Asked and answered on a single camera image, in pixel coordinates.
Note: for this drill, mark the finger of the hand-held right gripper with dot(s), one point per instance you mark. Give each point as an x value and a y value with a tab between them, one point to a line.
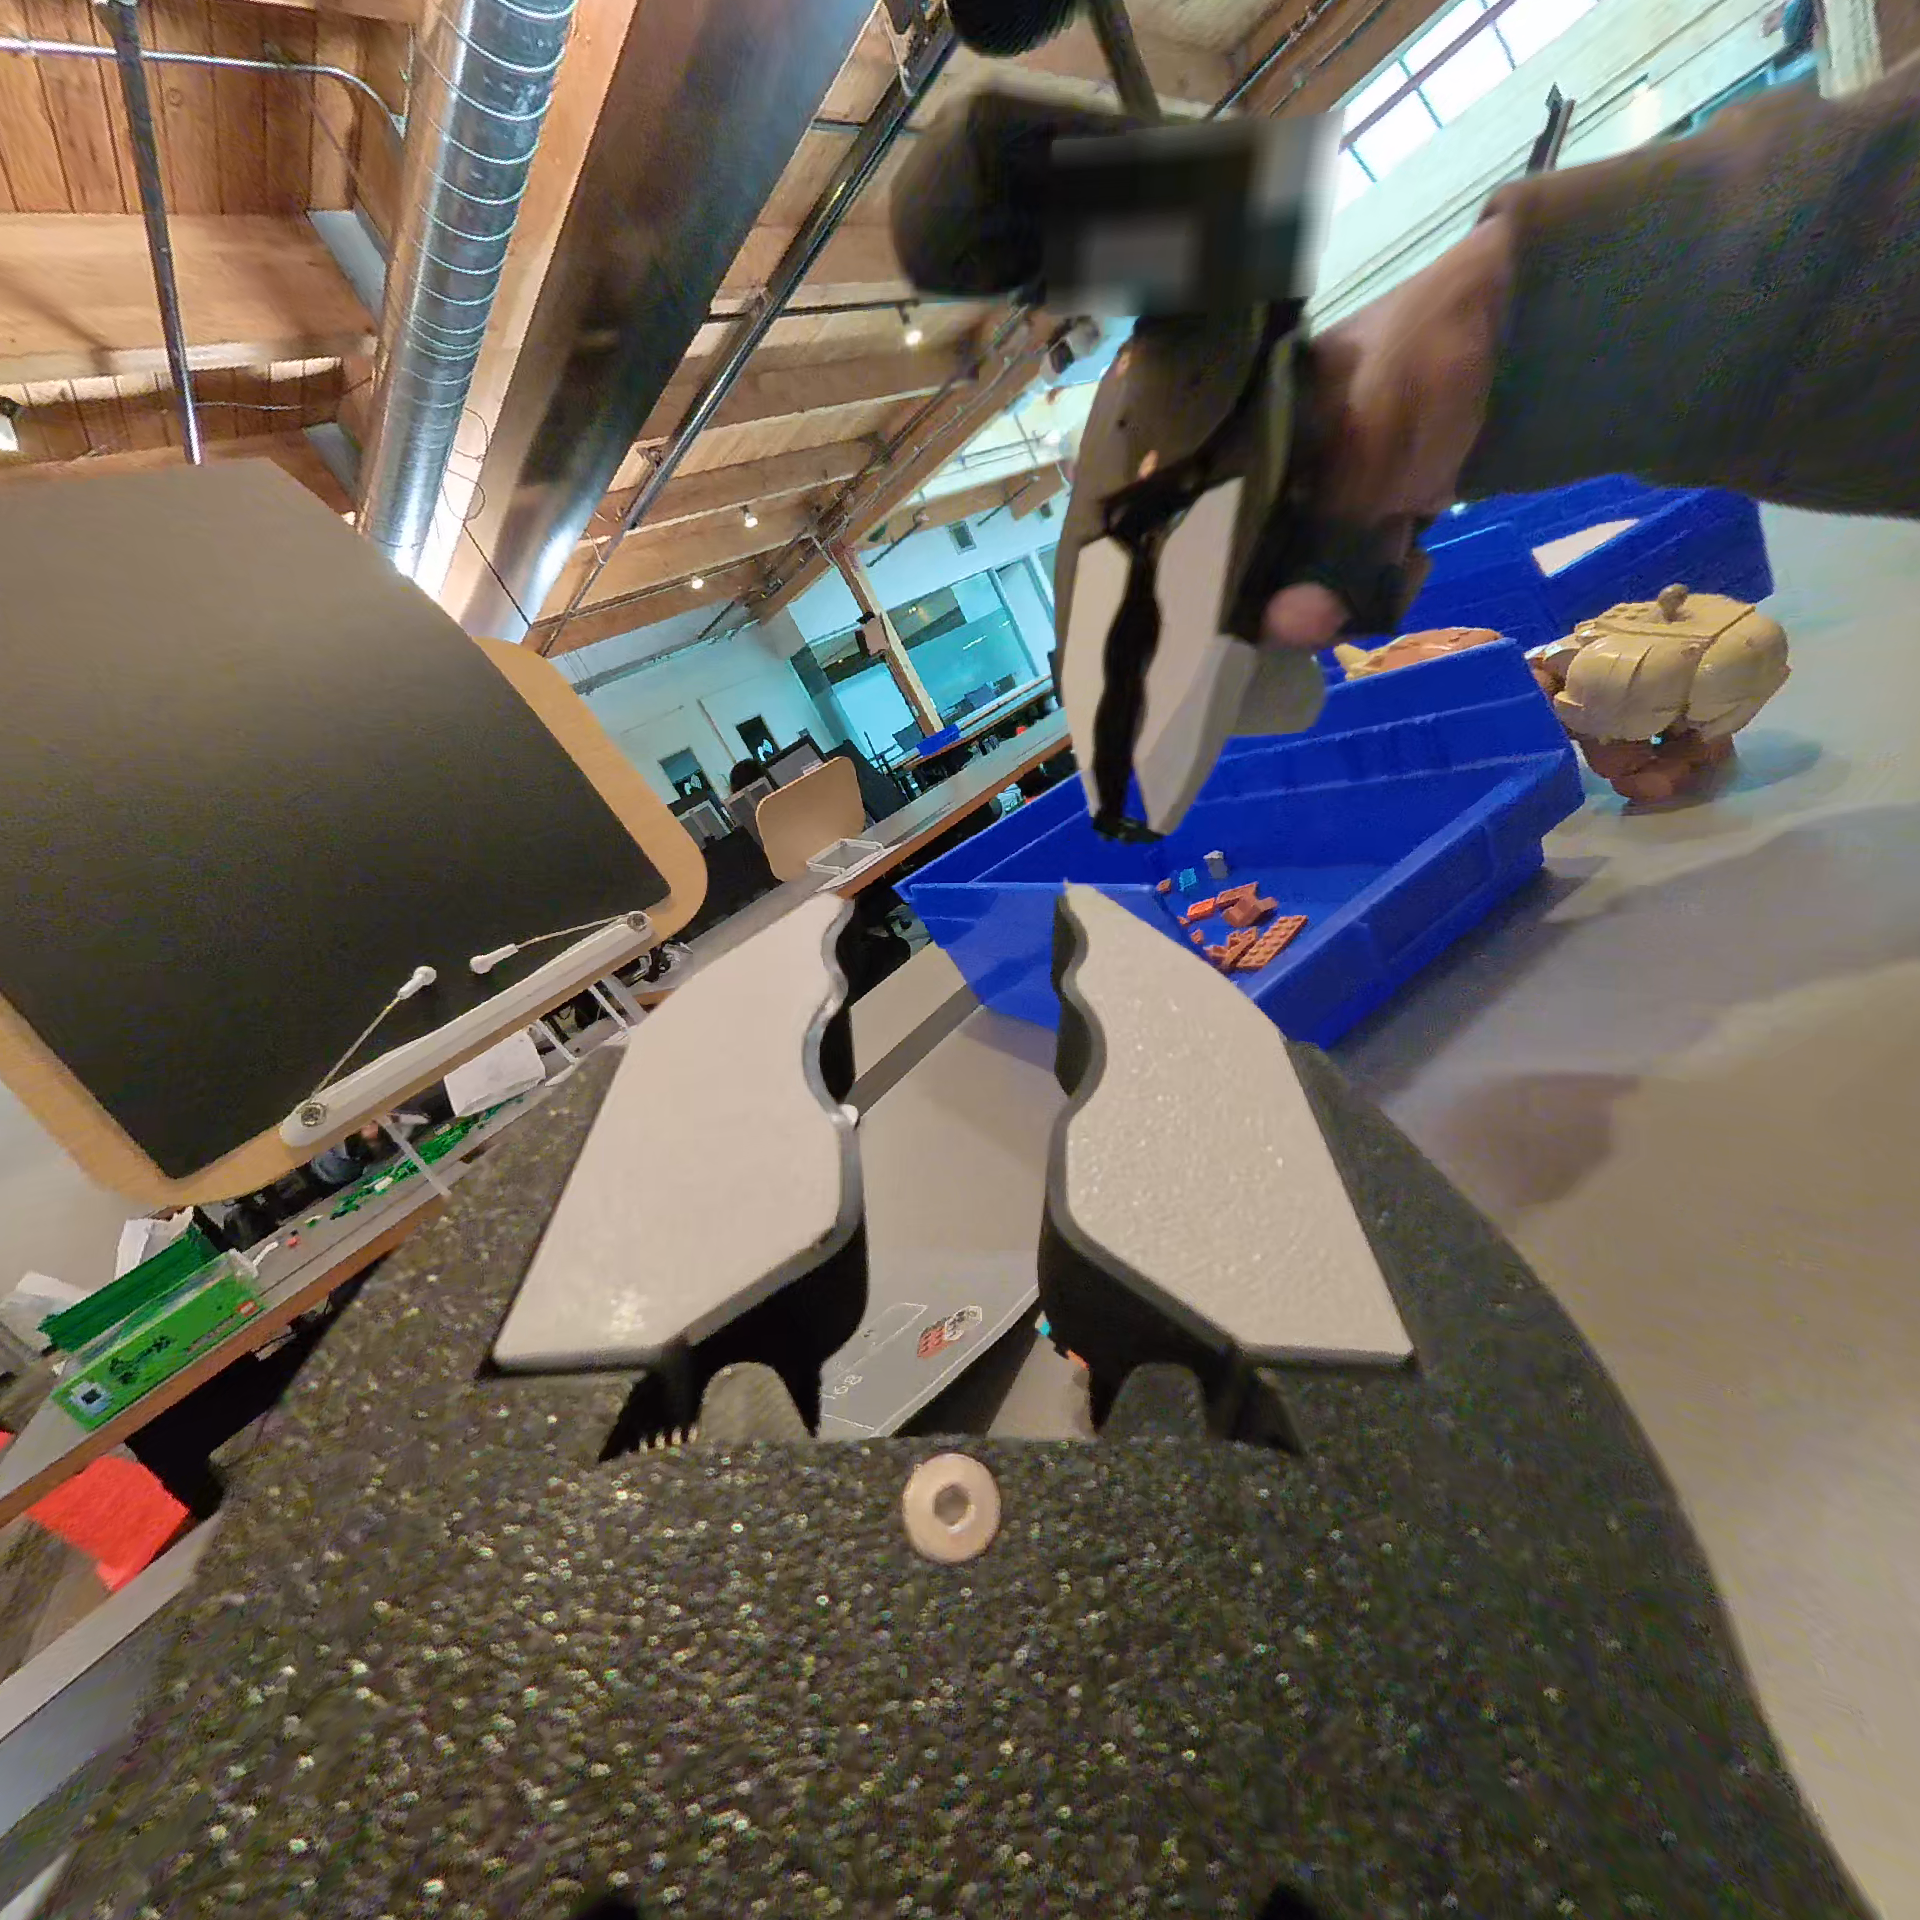
1193	659
1086	630

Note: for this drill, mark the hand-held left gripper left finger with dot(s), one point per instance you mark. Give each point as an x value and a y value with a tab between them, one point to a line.
704	1142

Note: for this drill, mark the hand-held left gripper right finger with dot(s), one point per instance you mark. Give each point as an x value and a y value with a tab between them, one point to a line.
1200	1171

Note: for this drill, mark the blue plastic bin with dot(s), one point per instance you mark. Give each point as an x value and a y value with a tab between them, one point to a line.
1649	542
1350	840

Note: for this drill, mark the grey desk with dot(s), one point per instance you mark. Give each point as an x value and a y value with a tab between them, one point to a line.
1726	1201

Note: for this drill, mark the person's right hand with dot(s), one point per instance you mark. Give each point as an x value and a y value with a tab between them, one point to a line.
1410	405

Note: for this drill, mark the black fuzzy microphone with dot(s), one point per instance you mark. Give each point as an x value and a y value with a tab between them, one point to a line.
1011	19

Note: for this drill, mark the black boom pole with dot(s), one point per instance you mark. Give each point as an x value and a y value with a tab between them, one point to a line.
1125	60

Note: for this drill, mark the brown brick build piece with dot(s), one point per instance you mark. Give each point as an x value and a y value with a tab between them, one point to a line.
1416	651

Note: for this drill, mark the scattered brown toy bricks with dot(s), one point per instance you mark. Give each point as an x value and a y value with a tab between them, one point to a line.
1236	923

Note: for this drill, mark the grey instruction booklet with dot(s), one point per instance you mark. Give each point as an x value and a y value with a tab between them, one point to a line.
898	1374

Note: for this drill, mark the plywood chair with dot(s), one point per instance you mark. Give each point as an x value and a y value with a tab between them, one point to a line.
810	817

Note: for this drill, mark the tan brick figure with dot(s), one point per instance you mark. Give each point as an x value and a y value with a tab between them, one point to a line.
1664	675

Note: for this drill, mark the black panel with plywood edge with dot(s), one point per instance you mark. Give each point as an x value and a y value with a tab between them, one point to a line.
270	782

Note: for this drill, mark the green brick box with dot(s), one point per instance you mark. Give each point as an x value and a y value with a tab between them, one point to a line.
150	1337

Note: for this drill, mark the red object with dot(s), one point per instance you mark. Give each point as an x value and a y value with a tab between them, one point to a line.
111	1517

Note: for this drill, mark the silver ventilation duct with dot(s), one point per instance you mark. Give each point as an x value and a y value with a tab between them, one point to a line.
450	271

